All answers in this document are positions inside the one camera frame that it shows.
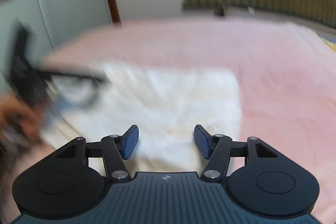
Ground yellow fuzzy blanket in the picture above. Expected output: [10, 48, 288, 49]
[321, 38, 336, 52]

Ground cream white pants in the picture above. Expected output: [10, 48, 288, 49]
[41, 63, 242, 173]

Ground person's left hand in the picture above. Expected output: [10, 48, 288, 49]
[0, 95, 51, 159]

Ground pink bed blanket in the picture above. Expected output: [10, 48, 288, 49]
[1, 17, 335, 223]

